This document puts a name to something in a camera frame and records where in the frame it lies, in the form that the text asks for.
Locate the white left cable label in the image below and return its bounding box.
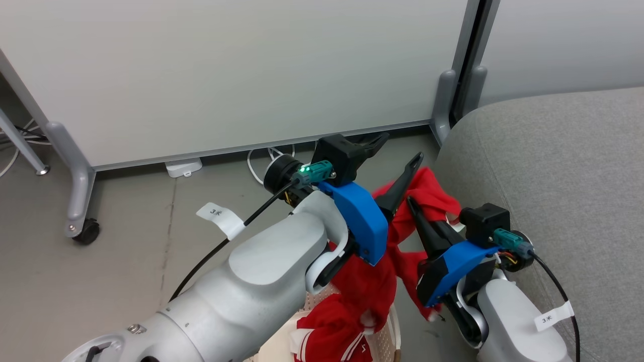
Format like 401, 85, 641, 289
196, 202, 246, 241

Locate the narrow white partition panel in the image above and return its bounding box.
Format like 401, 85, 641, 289
478, 0, 644, 109

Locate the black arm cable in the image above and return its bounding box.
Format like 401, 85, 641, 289
168, 181, 300, 303
531, 251, 582, 362

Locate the white cable label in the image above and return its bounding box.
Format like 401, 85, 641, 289
533, 301, 575, 332
196, 202, 246, 241

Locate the cream perforated laundry basket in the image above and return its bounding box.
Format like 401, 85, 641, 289
241, 287, 403, 362

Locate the white power adapter box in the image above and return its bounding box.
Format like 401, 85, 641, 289
165, 157, 203, 178

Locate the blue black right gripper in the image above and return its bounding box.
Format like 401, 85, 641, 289
407, 196, 500, 308

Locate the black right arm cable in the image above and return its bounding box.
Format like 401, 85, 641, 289
531, 251, 582, 362

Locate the large white partition panel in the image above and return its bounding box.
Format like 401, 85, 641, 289
0, 0, 481, 171

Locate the white right cable label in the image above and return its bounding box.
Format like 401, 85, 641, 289
533, 301, 575, 332

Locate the red white clothing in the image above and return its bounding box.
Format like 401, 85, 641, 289
294, 166, 462, 362

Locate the white loose floor cable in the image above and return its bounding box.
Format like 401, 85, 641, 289
0, 118, 51, 177

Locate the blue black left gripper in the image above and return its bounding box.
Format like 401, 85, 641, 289
318, 132, 424, 266

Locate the grey slanted table leg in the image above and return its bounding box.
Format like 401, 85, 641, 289
0, 108, 51, 176

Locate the grey fabric sofa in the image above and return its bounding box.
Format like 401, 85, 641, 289
434, 86, 644, 362

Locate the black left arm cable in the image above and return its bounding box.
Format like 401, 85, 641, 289
168, 181, 300, 303

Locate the white coiled floor cable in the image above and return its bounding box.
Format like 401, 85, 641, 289
247, 145, 297, 186

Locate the grey partition foot with caster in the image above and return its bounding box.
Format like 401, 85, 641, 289
46, 121, 100, 246

